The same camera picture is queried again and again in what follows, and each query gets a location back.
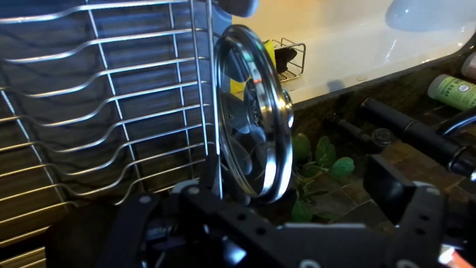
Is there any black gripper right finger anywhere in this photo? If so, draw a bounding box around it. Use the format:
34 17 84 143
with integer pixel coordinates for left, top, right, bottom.
362 154 476 268

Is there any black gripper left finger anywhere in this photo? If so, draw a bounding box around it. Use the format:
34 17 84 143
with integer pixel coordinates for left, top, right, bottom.
90 154 318 268

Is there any glass pot lid steel rim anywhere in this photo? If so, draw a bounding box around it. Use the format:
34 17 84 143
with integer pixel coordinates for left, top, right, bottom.
212 24 295 206

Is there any black faucet sprayer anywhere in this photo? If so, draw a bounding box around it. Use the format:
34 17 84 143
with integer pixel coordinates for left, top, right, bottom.
358 96 476 178

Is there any green leafy plant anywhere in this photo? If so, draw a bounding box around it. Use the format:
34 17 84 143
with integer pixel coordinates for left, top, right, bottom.
288 133 358 225

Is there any thin black tube with knob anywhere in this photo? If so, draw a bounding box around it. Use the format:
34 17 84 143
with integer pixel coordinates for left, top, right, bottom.
328 117 398 151

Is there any green labelled bottle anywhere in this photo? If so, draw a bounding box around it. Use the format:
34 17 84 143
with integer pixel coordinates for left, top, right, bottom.
426 74 476 114

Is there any white sink basin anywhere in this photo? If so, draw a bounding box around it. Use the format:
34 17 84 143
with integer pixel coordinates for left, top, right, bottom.
231 0 476 106

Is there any black cable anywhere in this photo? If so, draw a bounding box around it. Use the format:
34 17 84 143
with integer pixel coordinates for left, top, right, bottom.
438 109 476 139

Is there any steel wire dish rack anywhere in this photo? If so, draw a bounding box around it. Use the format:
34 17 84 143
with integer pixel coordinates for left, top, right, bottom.
0 0 224 268

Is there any wire sponge caddy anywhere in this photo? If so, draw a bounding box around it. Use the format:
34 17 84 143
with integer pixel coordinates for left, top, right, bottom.
270 36 307 84

